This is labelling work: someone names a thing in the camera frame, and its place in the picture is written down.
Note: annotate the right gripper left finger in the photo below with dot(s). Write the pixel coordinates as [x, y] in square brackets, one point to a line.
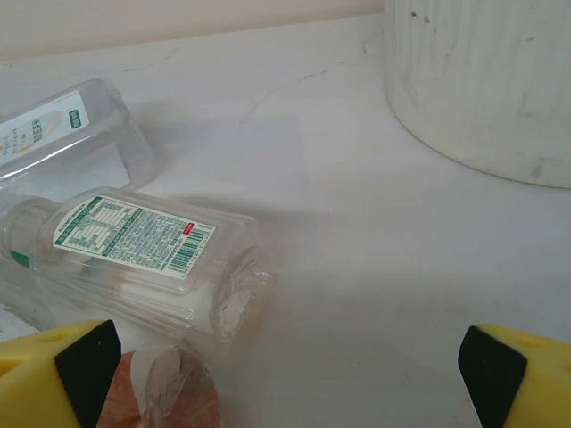
[35, 379]

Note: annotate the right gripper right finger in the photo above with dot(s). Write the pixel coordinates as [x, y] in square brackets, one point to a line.
[535, 383]

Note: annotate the copper label plastic bottle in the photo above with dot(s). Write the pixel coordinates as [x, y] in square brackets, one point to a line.
[178, 392]

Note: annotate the clear bottle green table label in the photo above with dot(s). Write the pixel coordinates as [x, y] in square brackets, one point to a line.
[134, 241]

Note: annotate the clear bottle orange print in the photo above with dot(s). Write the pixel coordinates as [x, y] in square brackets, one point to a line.
[67, 129]

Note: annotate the white ribbed bin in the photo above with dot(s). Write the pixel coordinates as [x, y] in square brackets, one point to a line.
[482, 89]

